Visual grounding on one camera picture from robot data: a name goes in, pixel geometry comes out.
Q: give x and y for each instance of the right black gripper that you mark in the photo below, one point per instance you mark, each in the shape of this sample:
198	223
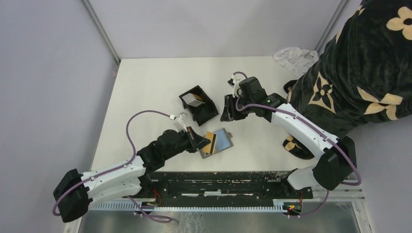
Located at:
229	111

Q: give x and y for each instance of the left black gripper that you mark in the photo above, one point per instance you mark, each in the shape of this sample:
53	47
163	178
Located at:
196	141

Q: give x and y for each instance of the gold credit card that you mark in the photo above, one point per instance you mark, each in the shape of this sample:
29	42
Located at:
210	148

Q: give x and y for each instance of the black plastic card box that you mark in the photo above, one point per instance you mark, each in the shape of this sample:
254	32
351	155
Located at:
200	106

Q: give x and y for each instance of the stack of credit cards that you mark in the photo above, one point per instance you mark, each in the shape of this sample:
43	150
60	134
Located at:
193	100

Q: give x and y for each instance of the grey leather card holder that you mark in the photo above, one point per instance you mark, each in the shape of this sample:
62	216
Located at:
224	141

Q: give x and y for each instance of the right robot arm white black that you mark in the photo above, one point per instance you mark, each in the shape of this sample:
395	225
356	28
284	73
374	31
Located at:
336	157

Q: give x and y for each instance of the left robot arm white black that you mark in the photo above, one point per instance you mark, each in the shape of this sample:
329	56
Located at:
78	192

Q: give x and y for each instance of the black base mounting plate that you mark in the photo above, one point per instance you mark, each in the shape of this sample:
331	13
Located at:
221	189

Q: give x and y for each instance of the white crumpled cloth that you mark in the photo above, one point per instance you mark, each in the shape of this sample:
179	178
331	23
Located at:
296	60

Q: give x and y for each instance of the black floral plush blanket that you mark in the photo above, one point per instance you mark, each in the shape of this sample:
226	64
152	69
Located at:
365	72

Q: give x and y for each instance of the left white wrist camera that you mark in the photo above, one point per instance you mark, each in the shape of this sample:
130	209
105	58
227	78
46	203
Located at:
179	121

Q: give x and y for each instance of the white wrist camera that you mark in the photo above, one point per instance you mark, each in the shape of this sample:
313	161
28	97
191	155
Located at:
179	121
234	83

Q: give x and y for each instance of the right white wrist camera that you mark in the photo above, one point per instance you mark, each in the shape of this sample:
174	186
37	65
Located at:
234	83

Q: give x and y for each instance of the grey slotted cable duct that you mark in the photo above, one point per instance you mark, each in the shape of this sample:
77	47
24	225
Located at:
127	205

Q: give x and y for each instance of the aluminium frame rail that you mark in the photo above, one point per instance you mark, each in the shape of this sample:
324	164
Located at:
342	193

